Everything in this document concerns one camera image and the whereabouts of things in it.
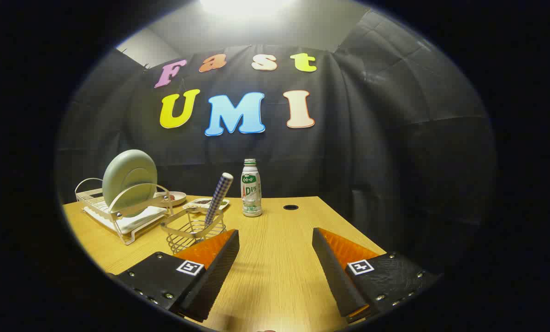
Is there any metal wire basket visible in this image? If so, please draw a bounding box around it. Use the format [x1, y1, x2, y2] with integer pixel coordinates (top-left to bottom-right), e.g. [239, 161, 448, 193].
[160, 207, 227, 254]

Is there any grey plate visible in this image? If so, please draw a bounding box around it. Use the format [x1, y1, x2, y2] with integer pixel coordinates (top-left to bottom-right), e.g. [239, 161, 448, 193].
[157, 191, 188, 207]

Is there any white drip tray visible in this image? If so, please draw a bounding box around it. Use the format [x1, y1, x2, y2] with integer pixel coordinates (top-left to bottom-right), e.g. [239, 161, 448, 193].
[83, 205, 168, 235]

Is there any spoon with blue checked handle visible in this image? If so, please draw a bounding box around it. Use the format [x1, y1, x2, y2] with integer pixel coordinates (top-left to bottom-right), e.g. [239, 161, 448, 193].
[204, 172, 234, 227]

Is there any white drink bottle green label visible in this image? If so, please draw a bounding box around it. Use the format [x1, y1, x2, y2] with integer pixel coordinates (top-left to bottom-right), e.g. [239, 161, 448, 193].
[241, 159, 262, 217]

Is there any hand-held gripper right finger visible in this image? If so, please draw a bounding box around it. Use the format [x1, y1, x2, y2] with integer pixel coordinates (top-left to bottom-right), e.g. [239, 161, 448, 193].
[312, 227, 443, 323]

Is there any pale green plate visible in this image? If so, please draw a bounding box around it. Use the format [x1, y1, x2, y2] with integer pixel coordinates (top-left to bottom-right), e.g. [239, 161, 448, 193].
[102, 149, 158, 218]

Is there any white wire dish rack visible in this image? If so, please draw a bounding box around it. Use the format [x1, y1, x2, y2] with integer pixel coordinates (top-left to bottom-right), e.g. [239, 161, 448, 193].
[75, 178, 175, 246]

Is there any white divided tray with grains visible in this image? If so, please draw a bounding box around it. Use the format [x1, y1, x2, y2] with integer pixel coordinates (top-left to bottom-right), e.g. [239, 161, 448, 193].
[183, 198, 231, 212]

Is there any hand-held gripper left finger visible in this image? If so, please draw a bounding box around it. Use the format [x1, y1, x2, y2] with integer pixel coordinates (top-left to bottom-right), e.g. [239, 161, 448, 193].
[111, 229, 240, 323]

